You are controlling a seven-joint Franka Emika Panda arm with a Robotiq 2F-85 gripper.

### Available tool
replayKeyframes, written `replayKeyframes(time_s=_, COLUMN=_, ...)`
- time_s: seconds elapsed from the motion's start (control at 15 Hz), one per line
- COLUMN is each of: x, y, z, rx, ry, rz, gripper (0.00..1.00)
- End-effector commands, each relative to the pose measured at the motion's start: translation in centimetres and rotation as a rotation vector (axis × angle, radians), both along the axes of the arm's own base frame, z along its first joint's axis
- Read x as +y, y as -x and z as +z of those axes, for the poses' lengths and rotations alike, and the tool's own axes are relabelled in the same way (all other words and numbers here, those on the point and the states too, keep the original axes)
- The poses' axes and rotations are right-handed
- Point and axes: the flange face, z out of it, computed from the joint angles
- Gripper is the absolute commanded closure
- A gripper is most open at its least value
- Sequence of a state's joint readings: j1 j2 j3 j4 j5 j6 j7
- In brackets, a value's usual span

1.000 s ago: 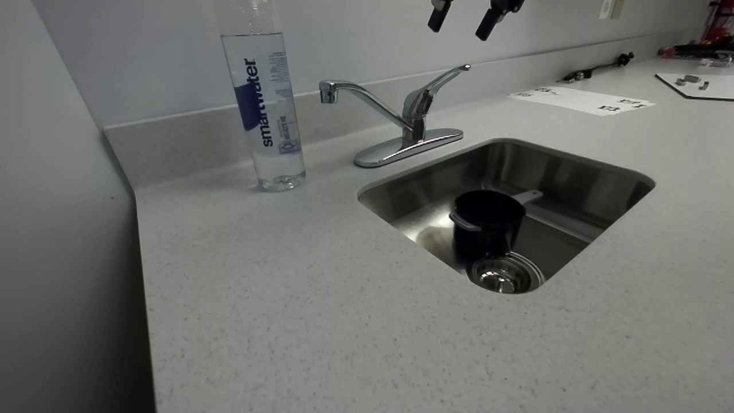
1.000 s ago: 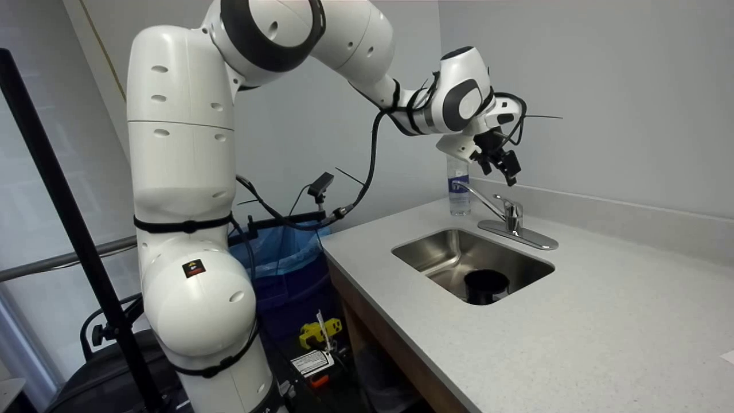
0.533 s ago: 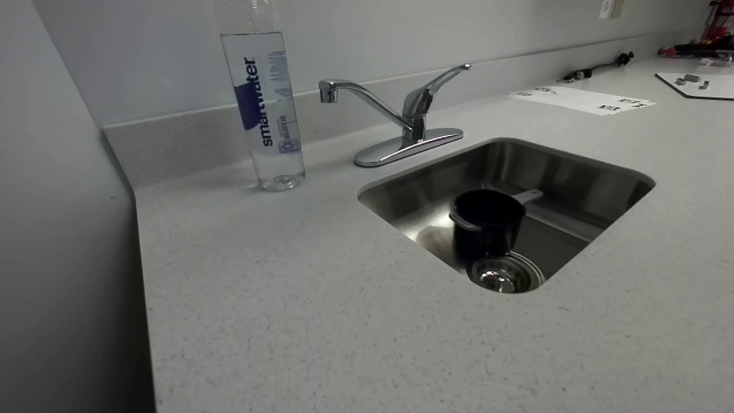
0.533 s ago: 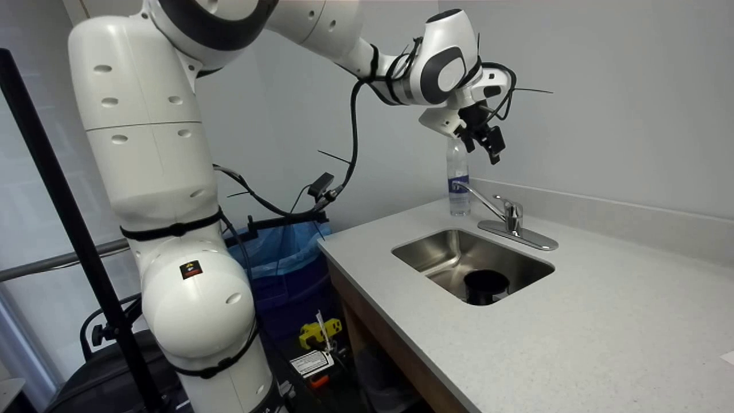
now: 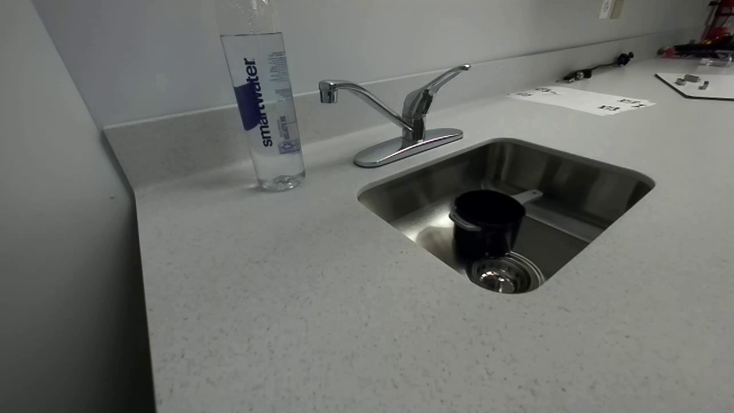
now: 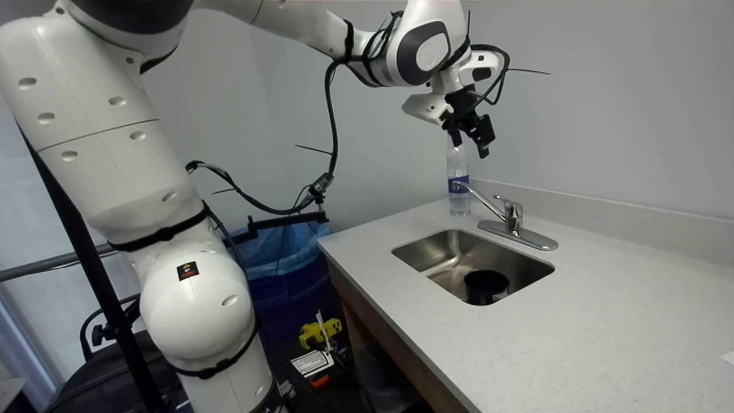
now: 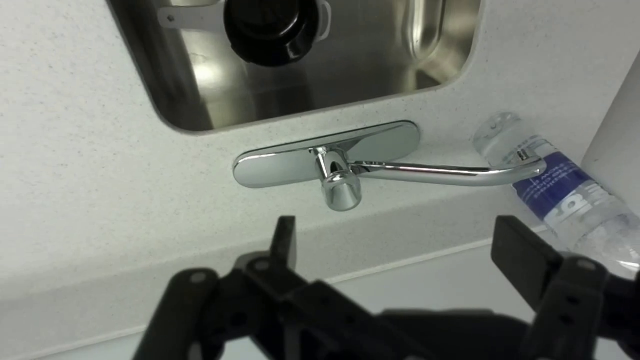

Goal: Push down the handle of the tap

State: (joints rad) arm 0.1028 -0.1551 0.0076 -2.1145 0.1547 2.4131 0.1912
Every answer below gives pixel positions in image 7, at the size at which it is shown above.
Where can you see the clear smartwater bottle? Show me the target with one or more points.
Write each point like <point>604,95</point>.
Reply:
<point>567,192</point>

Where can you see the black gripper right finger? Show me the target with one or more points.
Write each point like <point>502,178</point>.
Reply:
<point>567,300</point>

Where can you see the chrome tap body with spout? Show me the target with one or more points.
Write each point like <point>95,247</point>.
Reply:
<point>280,164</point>

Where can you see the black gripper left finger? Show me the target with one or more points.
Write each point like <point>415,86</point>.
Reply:
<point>267,300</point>

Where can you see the black measuring cup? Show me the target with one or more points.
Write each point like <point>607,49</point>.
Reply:
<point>270,31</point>

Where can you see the stainless steel sink basin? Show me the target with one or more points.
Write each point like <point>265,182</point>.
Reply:
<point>360,73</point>

